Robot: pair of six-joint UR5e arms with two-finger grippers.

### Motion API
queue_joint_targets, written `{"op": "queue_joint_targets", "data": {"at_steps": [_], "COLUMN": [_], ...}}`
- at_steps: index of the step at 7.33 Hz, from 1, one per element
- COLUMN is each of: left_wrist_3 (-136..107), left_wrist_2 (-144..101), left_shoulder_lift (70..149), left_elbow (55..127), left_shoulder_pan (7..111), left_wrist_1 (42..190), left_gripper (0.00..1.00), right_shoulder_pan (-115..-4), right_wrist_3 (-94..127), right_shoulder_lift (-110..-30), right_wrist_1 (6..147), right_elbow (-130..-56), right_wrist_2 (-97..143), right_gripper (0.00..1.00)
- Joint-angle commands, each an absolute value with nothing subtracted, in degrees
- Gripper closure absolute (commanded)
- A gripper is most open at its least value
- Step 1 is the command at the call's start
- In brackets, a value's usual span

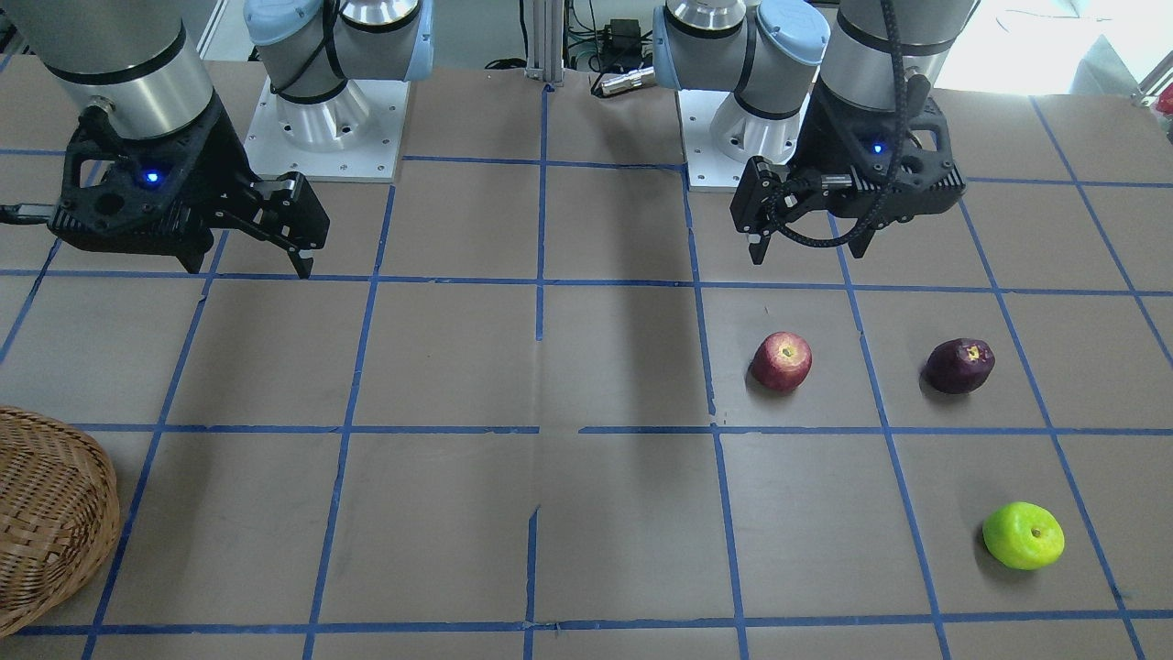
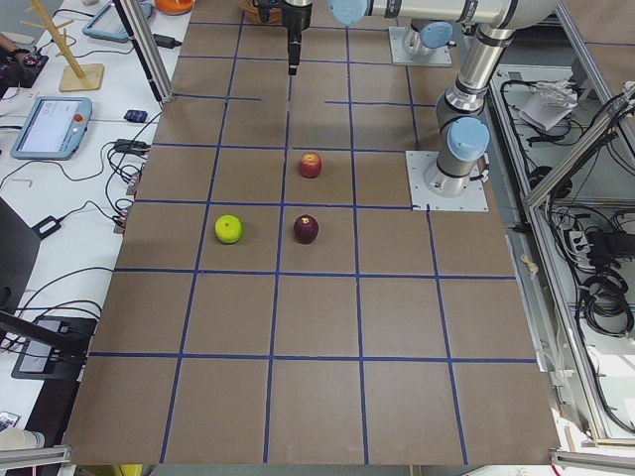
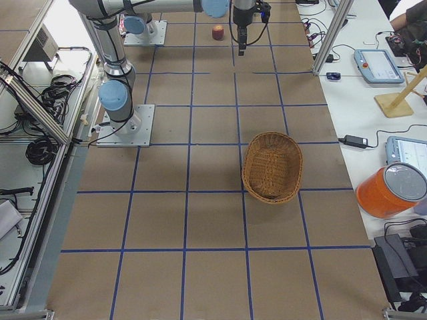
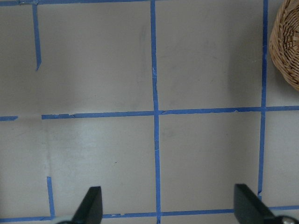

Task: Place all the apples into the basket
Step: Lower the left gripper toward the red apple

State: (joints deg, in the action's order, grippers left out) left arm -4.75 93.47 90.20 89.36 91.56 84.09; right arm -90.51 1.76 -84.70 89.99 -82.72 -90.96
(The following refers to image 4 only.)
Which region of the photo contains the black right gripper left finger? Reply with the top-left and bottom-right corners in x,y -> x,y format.
71,186 -> 103,224

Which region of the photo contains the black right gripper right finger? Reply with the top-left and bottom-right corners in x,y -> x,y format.
234,184 -> 281,224

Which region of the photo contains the woven wicker basket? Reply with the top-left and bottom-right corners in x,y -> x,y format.
269,0 -> 299,91

